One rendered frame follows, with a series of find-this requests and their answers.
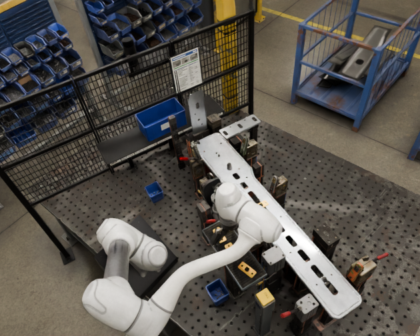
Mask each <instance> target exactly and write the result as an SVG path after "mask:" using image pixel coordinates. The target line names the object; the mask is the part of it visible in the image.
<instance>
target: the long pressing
mask: <svg viewBox="0 0 420 336"><path fill-rule="evenodd" d="M199 142H200V144H197V148H198V150H199V153H200V155H201V158H202V159H203V162H204V163H205V164H206V166H207V167H208V168H209V169H210V171H211V172H212V174H214V176H215V177H218V178H219V179H220V181H221V184H223V183H226V182H231V183H234V184H235V185H236V186H237V187H238V188H239V190H240V192H242V194H244V196H245V197H246V198H248V200H250V201H252V202H254V200H252V198H251V197H250V196H249V194H248V193H249V192H251V191H252V192H253V193H254V194H255V196H256V197H257V198H258V199H259V200H260V202H262V201H264V200H266V201H267V202H268V206H266V208H267V210H268V211H270V212H271V213H272V214H274V216H276V218H277V219H278V220H279V222H280V223H281V225H282V227H283V228H284V230H285V231H284V232H283V233H281V235H280V237H279V239H278V240H277V241H275V242H273V243H271V244H272V246H275V245H278V246H279V248H280V249H281V250H282V252H284V254H285V255H286V257H285V261H286V263H287V264H288V265H289V266H290V268H291V269H292V270H293V271H294V273H295V274H296V275H297V276H298V278H299V279H300V280H301V281H302V283H303V284H304V285H305V286H306V288H308V290H309V291H310V292H311V294H312V295H313V296H314V298H316V300H317V301H318V302H319V304H320V305H321V306H322V308H324V310H325V311H326V312H327V314H328V315H329V316H330V317H331V318H333V319H341V318H342V317H344V316H346V314H348V313H350V312H351V311H352V310H354V309H355V308H356V307H358V306H360V304H361V302H362V298H361V296H360V294H359V293H358V292H357V291H356V290H355V288H354V287H353V286H352V285H351V284H350V283H349V282H348V280H346V278H344V276H343V275H342V274H341V273H340V272H339V271H338V269H337V268H336V267H335V266H334V265H333V264H332V262H330V260H328V258H327V257H326V256H325V255H324V254H323V253H322V252H321V250H320V249H319V248H318V247H317V246H316V245H315V244H314V242H312V240H310V238H309V237H308V236H307V235H306V234H305V233H304V231H303V230H302V229H301V228H300V227H299V226H298V224H296V222H294V220H293V219H292V218H291V217H290V216H289V215H288V214H287V212H286V211H285V210H284V209H283V208H282V206H280V204H278V202H276V200H275V199H274V198H273V197H272V196H271V194H270V193H269V192H268V191H267V190H266V189H265V188H264V186H262V184H260V182H259V181H258V180H257V179H256V178H255V176H254V173H253V169H252V168H251V166H250V165H249V164H248V163H247V162H246V161H245V160H244V158H242V156H240V154H238V152H237V151H236V150H235V149H234V148H233V147H232V146H231V144H230V143H229V142H228V141H227V140H226V139H225V138H224V136H222V134H220V133H214V134H211V135H209V136H207V137H205V138H203V139H201V140H199ZM216 152H217V154H216ZM218 154H219V155H220V157H218ZM228 163H231V164H232V170H227V164H228ZM235 173H236V174H238V176H239V177H240V178H239V179H235V178H234V176H233V174H235ZM246 177H247V178H246ZM242 182H244V183H245V184H246V185H247V186H248V188H247V189H244V188H242V186H241V185H240V183H242ZM254 203H256V202H254ZM280 216H281V217H280ZM288 235H289V236H291V238H292V239H293V240H294V241H295V242H296V244H297V246H295V247H292V246H291V244H290V243H289V242H288V240H286V237H287V236H288ZM300 250H302V251H303V252H304V253H305V254H306V255H307V256H308V258H310V260H309V261H308V262H305V261H304V260H303V259H302V257H301V256H300V255H299V254H298V251H300ZM290 252H291V253H290ZM313 265H315V266H316V267H317V268H318V269H319V270H320V272H322V274H323V277H326V278H327V281H326V282H330V283H331V284H332V286H334V288H335V289H336V290H337V291H338V294H336V295H333V294H332V293H331V292H330V290H328V288H327V287H326V286H325V283H326V282H325V283H324V282H323V281H322V279H321V278H318V276H317V275H316V274H315V273H314V272H313V270H312V269H311V267H312V266H313ZM331 274H332V275H331ZM323 277H322V278H323ZM316 284H317V285H316Z"/></svg>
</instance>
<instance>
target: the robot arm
mask: <svg viewBox="0 0 420 336"><path fill-rule="evenodd" d="M215 205H216V208H217V211H218V214H219V220H220V222H221V228H220V229H218V228H216V229H215V232H214V234H213V236H212V238H211V240H210V244H211V246H215V248H217V249H218V251H219V252H217V253H214V254H212V255H208V256H206V257H203V258H200V259H197V260H194V261H192V262H190V263H187V264H185V265H184V266H182V267H180V268H179V269H178V270H176V272H174V273H173V274H172V275H171V276H170V278H168V280H166V282H165V283H164V284H163V285H162V286H161V287H160V288H159V289H158V290H157V292H156V293H155V294H154V295H153V296H152V297H151V298H150V300H148V301H146V300H143V299H140V298H139V297H138V296H136V295H135V293H134V291H133V290H132V288H131V286H130V284H129V283H128V274H129V262H130V264H132V266H133V267H134V268H135V269H136V270H137V271H138V272H139V274H140V276H141V277H145V276H146V274H147V272H148V271H156V272H160V268H162V266H163V265H164V264H165V262H166V260H167V256H168V254H167V249H166V247H165V246H164V244H162V243H161V242H159V241H156V240H154V239H152V238H150V237H148V236H147V235H146V234H142V233H141V232H140V231H138V230H137V229H136V228H134V227H132V226H131V225H129V224H128V223H126V222H124V221H122V220H120V219H114V218H109V219H106V220H104V222H103V223H102V224H101V226H100V228H99V229H98V230H97V232H96V234H97V239H98V241H99V242H100V244H102V246H103V248H104V250H105V253H106V254H107V263H106V267H105V272H104V277H103V279H96V280H94V281H92V282H91V283H90V284H89V285H88V287H87V288H86V290H85V292H84V294H83V298H82V302H83V306H84V308H85V309H86V310H87V312H88V313H89V314H90V315H91V316H92V317H94V318H96V319H97V320H98V321H100V322H102V323H104V324H106V325H107V326H109V327H112V328H114V329H117V330H120V331H122V332H124V333H126V336H158V335H159V334H160V332H161V331H162V330H163V328H164V327H165V326H166V324H167V322H168V320H169V318H170V316H171V314H172V312H173V310H174V308H175V306H176V303H177V300H178V298H179V296H180V294H181V292H182V290H183V288H184V286H185V285H186V284H187V283H188V282H189V281H190V280H192V279H193V278H195V277H197V276H199V275H202V274H204V273H207V272H210V271H212V270H214V269H217V268H220V267H222V266H224V265H227V264H230V263H232V262H234V261H236V260H238V259H240V258H241V257H242V256H244V254H246V252H248V250H250V248H252V246H254V245H257V244H260V243H261V242H262V241H264V242H266V243H273V242H275V241H277V240H278V239H279V237H280V235H281V232H282V225H281V223H280V222H279V220H278V219H277V218H276V216H274V214H272V213H271V212H270V211H268V210H267V209H266V208H264V207H262V206H260V205H258V204H256V203H254V202H252V201H250V200H248V198H246V197H245V196H244V194H242V192H240V190H239V188H238V187H237V186H236V185H235V184H234V183H231V182H226V183H223V184H222V185H221V186H220V187H219V188H218V189H217V191H216V195H215ZM235 229H237V230H238V232H239V236H238V239H237V241H236V242H235V244H234V245H232V246H231V247H230V248H228V249H225V250H223V251H221V250H220V244H219V242H220V241H221V240H222V238H224V236H225V235H227V234H228V233H229V232H231V231H233V230H235Z"/></svg>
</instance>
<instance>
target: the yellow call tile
mask: <svg viewBox="0 0 420 336"><path fill-rule="evenodd" d="M256 297H257V298H258V300H259V301H260V302H261V304H262V306H265V305H266V304H268V303H270V302H271V301H272V300H274V297H273V296H272V294H271V293H270V292H269V290H268V289H267V288H265V289H264V290H262V291H260V292H259V293H257V294H256Z"/></svg>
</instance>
